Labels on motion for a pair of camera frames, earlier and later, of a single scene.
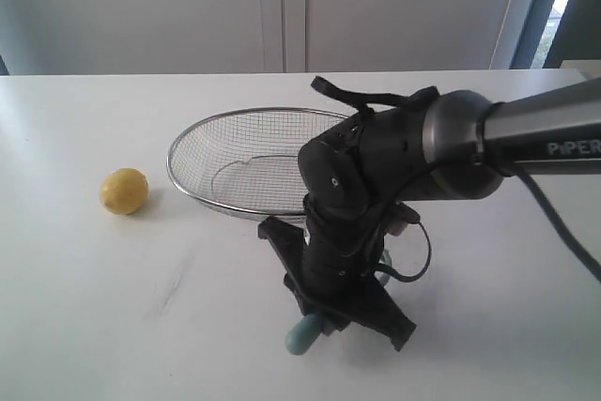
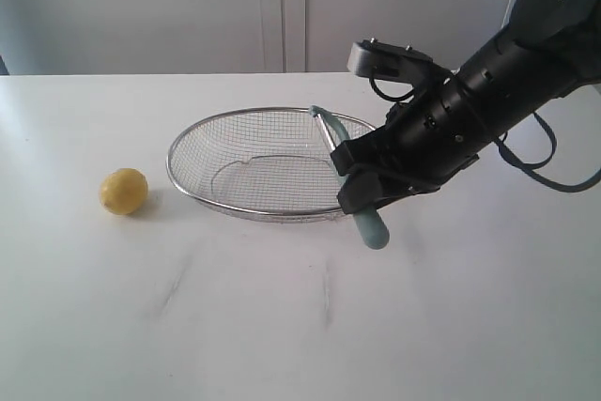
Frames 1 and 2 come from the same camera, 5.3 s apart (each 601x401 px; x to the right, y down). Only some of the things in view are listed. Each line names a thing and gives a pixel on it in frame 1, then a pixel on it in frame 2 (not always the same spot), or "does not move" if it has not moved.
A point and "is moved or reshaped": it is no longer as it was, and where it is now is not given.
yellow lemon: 124,191 does not move
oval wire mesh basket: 247,160 does not move
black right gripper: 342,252 to 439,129
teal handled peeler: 308,331 is moved or reshaped
